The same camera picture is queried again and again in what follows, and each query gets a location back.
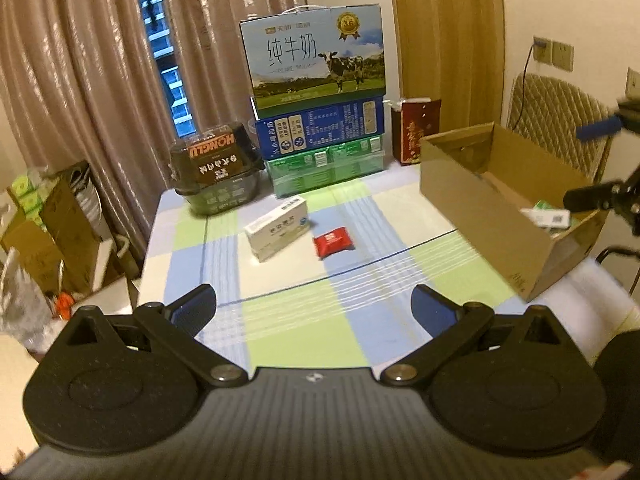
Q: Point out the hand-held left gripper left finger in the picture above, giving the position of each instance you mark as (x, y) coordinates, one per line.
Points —
(195, 310)

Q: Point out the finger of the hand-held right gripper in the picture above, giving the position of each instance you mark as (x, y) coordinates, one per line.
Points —
(597, 128)
(585, 196)

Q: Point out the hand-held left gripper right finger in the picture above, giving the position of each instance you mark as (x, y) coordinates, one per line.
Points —
(430, 310)

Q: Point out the white plant print medicine box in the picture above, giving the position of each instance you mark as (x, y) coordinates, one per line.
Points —
(545, 217)

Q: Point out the brown cardboard box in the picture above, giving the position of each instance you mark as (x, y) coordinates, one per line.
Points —
(480, 210)

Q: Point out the white medicine box green stripe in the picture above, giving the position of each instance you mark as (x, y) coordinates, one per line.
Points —
(277, 230)

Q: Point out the red packet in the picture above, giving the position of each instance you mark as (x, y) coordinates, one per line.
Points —
(334, 243)

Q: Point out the checked tablecloth desktop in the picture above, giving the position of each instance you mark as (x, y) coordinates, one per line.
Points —
(300, 310)

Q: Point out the quilted chair back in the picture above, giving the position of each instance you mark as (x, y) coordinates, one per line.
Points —
(555, 110)

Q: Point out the black chair armrest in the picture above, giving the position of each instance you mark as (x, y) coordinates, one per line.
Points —
(617, 251)

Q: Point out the white foam cushion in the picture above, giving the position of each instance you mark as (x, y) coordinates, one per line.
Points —
(605, 300)

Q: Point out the dark plastic food tub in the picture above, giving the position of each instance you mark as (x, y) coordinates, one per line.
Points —
(217, 170)

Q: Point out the stack of white buckets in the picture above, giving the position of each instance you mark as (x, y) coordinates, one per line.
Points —
(97, 205)

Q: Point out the tall cardboard box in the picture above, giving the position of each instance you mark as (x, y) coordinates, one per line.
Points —
(70, 220)

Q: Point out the white printed plastic bag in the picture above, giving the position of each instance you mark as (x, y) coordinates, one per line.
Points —
(22, 300)

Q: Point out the small open cardboard box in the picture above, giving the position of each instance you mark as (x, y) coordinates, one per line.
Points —
(30, 255)

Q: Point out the green shrink-wrapped carton pack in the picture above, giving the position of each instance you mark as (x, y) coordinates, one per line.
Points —
(325, 167)

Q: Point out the gold curtain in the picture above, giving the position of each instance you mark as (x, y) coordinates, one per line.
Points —
(445, 35)

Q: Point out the red-brown gift box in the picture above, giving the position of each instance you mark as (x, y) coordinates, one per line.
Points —
(415, 130)

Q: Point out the cream patterned mattress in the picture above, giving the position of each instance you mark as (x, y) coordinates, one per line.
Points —
(15, 385)

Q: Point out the stack of green tissue packs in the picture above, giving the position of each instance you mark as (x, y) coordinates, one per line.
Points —
(27, 195)

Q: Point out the blue milk carton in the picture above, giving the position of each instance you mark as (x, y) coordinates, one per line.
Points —
(320, 127)

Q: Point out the window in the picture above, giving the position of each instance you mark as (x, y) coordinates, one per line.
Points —
(165, 60)

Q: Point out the brown curtain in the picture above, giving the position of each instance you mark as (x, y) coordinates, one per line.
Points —
(75, 60)

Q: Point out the cow print milk carton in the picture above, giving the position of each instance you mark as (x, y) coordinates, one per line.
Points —
(315, 55)

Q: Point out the wall switch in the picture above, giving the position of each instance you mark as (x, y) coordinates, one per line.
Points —
(634, 81)

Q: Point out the wall socket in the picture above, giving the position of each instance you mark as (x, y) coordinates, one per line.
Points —
(552, 52)

